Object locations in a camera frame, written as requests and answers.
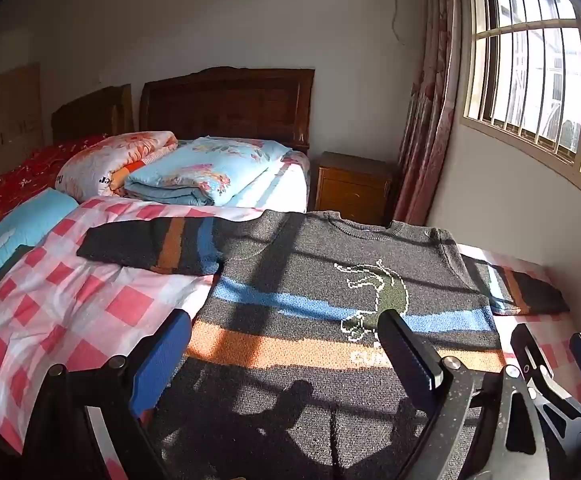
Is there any small dark wooden headboard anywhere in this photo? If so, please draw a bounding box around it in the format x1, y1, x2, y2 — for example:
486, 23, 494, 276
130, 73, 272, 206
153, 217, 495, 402
51, 83, 134, 145

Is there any wooden nightstand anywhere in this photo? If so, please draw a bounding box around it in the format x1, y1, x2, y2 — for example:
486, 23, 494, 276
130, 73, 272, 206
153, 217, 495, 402
315, 151, 397, 226

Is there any thin wall cable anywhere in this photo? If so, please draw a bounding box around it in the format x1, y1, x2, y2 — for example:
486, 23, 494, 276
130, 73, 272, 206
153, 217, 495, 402
391, 0, 407, 45

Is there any dark folded cloth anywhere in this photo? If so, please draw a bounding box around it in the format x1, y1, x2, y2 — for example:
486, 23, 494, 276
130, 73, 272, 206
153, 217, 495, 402
0, 243, 36, 284

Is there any large dark wooden headboard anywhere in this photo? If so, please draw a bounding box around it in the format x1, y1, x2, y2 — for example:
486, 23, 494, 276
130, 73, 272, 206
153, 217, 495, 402
139, 66, 316, 157

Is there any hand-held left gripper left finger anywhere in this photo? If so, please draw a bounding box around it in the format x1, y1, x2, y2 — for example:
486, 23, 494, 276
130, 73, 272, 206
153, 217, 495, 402
20, 308, 194, 480

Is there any light blue pillow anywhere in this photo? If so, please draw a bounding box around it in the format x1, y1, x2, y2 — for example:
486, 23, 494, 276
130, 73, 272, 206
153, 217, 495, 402
0, 188, 80, 297

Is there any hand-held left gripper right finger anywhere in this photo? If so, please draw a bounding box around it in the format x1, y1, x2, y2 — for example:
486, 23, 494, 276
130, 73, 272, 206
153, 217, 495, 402
376, 308, 552, 480

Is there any folded blue floral quilt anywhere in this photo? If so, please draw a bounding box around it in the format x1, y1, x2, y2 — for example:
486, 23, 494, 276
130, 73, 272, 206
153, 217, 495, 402
123, 135, 291, 206

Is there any grey striped dinosaur sweater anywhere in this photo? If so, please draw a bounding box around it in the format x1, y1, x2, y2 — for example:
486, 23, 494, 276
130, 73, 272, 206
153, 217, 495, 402
77, 208, 571, 480

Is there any folded pink floral quilt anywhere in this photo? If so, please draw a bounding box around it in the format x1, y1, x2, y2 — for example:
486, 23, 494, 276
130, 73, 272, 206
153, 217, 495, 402
55, 130, 179, 197

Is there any red floral blanket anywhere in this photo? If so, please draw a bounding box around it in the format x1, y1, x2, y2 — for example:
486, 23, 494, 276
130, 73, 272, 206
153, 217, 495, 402
0, 133, 110, 247

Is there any barred window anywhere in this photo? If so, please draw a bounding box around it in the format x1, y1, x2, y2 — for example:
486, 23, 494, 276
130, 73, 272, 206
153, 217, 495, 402
457, 0, 581, 188

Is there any bed with pink checkered sheet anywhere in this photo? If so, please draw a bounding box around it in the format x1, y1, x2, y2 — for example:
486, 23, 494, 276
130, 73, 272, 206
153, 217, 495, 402
0, 151, 581, 466

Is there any pink floral curtain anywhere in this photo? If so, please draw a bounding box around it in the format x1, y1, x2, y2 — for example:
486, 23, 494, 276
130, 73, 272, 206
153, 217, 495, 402
394, 0, 464, 226

